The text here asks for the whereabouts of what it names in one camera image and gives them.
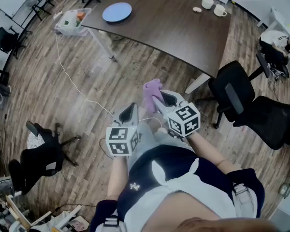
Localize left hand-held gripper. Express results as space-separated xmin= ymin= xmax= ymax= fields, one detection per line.
xmin=105 ymin=102 xmax=142 ymax=157

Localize white cabinet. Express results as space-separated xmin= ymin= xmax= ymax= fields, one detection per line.
xmin=269 ymin=189 xmax=290 ymax=232

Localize clear plastic storage box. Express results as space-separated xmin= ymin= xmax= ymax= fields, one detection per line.
xmin=54 ymin=8 xmax=92 ymax=36

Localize person's grey trousers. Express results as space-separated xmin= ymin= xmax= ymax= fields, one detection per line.
xmin=128 ymin=121 xmax=196 ymax=171

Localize white desk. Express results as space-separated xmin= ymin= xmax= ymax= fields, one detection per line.
xmin=257 ymin=5 xmax=290 ymax=58

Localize white table leg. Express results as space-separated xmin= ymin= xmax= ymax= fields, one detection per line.
xmin=87 ymin=27 xmax=118 ymax=63
xmin=185 ymin=72 xmax=211 ymax=95

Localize purple cloth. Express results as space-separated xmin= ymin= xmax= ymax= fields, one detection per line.
xmin=143 ymin=78 xmax=164 ymax=115

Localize white floor cable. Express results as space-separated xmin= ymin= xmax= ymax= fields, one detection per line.
xmin=54 ymin=15 xmax=164 ymax=130

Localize big blue plate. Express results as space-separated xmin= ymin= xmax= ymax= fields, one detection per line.
xmin=102 ymin=2 xmax=132 ymax=23

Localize white mug with handle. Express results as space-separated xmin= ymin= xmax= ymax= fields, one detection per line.
xmin=213 ymin=4 xmax=227 ymax=17

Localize grey harness strap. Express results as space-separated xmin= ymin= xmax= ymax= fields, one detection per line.
xmin=101 ymin=210 xmax=128 ymax=232
xmin=232 ymin=182 xmax=257 ymax=218

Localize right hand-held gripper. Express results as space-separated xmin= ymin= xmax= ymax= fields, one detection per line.
xmin=151 ymin=89 xmax=201 ymax=139

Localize person's right forearm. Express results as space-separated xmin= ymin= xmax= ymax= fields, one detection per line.
xmin=186 ymin=130 xmax=242 ymax=175

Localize person's left forearm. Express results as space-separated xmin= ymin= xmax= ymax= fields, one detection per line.
xmin=107 ymin=155 xmax=130 ymax=201

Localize white perforated tray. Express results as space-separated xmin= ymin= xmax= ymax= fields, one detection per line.
xmin=59 ymin=11 xmax=75 ymax=29

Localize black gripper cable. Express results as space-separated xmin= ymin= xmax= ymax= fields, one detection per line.
xmin=99 ymin=138 xmax=114 ymax=159

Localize person's navy white top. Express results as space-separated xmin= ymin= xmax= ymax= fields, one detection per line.
xmin=89 ymin=145 xmax=265 ymax=232

